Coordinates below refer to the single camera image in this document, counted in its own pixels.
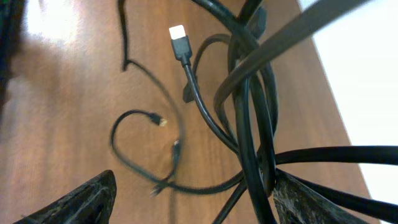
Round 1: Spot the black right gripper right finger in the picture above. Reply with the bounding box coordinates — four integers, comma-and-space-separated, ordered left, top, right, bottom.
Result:
274, 170, 368, 223

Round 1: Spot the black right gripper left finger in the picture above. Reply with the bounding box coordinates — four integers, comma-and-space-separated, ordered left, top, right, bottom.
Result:
16, 170, 117, 224

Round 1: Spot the thin black micro USB cable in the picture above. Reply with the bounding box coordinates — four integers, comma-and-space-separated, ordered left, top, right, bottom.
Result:
109, 109, 249, 197

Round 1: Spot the thick black USB cable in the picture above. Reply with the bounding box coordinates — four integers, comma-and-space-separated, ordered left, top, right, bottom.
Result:
167, 0, 398, 224

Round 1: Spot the right camera black cable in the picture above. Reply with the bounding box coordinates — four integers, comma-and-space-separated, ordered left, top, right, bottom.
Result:
117, 0, 187, 162

